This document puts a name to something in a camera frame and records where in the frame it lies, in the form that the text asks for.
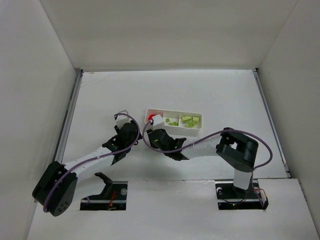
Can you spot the white three-compartment tray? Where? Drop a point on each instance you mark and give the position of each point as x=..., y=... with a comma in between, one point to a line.
x=176, y=116

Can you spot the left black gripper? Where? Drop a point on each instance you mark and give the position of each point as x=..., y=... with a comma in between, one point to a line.
x=124, y=128

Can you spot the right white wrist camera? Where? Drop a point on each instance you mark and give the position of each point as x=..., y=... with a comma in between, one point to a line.
x=158, y=122

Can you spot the red round lego piece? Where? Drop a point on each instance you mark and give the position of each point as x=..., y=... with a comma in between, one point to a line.
x=150, y=117

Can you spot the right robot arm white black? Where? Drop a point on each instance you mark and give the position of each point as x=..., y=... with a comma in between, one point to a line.
x=235, y=148

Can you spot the green lego brick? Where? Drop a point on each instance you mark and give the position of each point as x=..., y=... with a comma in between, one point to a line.
x=195, y=119
x=190, y=124
x=186, y=119

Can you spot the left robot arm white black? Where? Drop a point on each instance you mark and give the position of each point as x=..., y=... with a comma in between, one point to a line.
x=63, y=183

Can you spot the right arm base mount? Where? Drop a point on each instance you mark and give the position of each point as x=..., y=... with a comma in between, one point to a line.
x=230, y=197

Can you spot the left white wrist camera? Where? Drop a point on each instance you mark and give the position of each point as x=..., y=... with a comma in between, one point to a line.
x=121, y=118

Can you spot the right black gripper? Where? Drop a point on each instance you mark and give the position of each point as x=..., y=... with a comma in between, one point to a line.
x=157, y=134

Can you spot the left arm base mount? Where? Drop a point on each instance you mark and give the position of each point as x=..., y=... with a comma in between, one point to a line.
x=113, y=196

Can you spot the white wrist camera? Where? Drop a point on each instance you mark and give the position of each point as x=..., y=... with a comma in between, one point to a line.
x=121, y=118
x=158, y=122

